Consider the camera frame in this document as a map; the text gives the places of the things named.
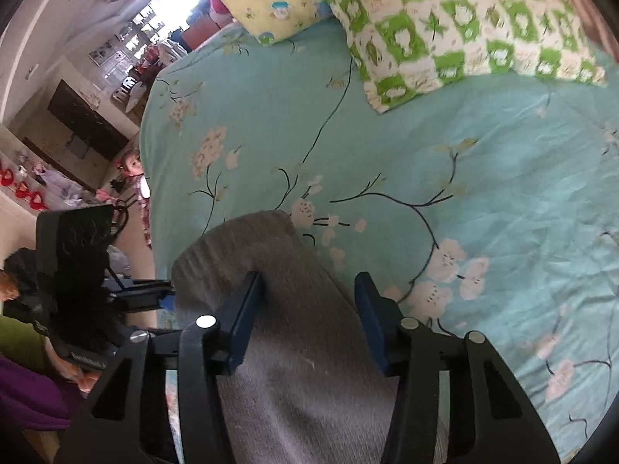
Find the grey pants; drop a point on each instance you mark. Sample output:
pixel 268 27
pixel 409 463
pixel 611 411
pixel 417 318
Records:
pixel 300 348

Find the green cloth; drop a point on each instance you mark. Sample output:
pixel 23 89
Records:
pixel 19 343

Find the cluttered display shelf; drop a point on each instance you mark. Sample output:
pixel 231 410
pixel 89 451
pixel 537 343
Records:
pixel 130 43

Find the dark cabinet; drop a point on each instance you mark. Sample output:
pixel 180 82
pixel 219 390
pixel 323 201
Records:
pixel 82 123

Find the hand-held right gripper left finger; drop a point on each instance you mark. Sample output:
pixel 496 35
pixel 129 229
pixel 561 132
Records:
pixel 246 321

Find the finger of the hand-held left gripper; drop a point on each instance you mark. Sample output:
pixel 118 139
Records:
pixel 145 299

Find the person's left hand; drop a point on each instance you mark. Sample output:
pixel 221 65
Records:
pixel 77 374

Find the small child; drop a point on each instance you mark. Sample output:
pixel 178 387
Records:
pixel 135 179

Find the green checked pillow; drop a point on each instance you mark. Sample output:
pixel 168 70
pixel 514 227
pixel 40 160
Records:
pixel 435 24

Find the teal floral bed sheet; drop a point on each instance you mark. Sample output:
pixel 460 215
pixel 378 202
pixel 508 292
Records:
pixel 483 179

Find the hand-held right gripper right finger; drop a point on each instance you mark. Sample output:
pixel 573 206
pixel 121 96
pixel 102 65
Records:
pixel 372 326

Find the row of red ornaments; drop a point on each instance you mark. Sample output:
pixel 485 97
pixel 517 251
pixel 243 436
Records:
pixel 22 186

